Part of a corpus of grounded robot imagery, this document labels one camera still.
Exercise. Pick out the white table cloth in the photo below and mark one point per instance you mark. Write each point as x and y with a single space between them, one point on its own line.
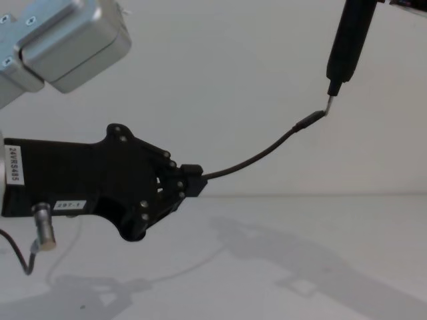
267 260

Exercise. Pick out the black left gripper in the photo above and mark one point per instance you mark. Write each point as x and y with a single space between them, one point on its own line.
83 173

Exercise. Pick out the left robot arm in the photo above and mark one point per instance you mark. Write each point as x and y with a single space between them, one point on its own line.
70 43

